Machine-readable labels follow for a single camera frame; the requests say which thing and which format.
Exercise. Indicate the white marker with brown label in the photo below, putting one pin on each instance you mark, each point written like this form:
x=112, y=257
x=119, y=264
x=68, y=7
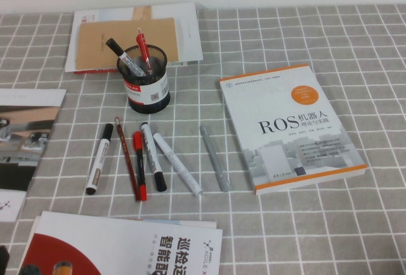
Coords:
x=100, y=157

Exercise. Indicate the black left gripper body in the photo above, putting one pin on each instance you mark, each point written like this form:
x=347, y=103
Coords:
x=3, y=262

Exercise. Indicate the red white AgileX brochure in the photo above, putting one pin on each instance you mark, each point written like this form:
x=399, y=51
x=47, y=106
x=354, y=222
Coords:
x=111, y=249

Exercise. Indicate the white marker with printed text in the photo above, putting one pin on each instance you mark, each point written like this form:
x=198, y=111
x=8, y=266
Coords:
x=151, y=156

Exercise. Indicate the small white card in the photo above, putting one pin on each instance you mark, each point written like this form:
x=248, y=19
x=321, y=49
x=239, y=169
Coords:
x=12, y=205

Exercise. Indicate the brochure with photo cover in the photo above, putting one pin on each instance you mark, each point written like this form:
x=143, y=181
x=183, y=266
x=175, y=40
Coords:
x=28, y=129

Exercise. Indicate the all white paint marker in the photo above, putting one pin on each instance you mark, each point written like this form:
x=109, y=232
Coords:
x=176, y=162

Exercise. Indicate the brown kraft notebook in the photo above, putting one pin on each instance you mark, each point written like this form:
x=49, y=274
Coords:
x=95, y=49

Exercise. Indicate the large white booklet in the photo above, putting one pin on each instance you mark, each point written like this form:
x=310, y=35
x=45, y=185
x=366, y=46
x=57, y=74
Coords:
x=187, y=33

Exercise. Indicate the white marker with black cap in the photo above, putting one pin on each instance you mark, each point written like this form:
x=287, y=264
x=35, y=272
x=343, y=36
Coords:
x=114, y=46

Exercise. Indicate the red and black marker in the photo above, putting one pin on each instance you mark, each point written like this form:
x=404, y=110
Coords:
x=137, y=143

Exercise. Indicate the red gel pen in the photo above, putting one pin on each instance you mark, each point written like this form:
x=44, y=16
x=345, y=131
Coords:
x=141, y=43

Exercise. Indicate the black mesh pen holder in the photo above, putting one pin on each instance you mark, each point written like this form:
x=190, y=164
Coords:
x=149, y=103

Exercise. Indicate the dark red wooden pencil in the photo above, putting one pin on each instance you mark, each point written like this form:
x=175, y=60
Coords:
x=127, y=157

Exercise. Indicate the white orange ROS book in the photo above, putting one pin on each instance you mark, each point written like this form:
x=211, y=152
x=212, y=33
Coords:
x=285, y=113

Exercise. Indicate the grey pen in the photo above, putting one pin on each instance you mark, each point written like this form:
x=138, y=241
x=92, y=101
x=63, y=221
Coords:
x=215, y=160

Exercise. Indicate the grey checked tablecloth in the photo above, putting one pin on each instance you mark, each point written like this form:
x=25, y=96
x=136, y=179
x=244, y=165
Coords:
x=285, y=224

